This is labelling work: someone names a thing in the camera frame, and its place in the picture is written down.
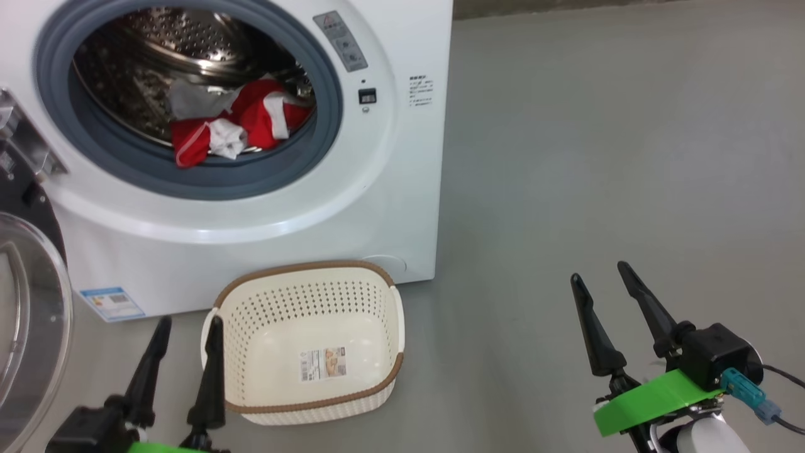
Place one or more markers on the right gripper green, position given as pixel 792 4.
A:
pixel 654 402

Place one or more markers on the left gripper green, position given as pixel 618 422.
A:
pixel 182 445

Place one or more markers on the black round glass washer door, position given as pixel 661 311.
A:
pixel 31 302

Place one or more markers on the red and white garment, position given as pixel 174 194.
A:
pixel 258 119

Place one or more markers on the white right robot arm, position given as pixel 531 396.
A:
pixel 704 440

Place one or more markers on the printed instruction label sticker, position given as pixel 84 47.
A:
pixel 322 363

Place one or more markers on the cream perforated basket brown rim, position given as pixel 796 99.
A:
pixel 377 314

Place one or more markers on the white front-load washing machine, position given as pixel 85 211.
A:
pixel 377 220

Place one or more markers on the metal door hinge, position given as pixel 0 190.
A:
pixel 28 135

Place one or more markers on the black door latch socket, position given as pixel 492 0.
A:
pixel 367 96

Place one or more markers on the blue energy label sticker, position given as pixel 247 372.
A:
pixel 112 304

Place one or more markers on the round white filter cover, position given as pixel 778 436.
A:
pixel 393 263

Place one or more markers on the small black text sticker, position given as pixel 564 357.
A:
pixel 420 91

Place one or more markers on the grey warning label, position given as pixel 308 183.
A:
pixel 343 44

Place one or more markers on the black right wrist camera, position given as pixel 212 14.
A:
pixel 714 352

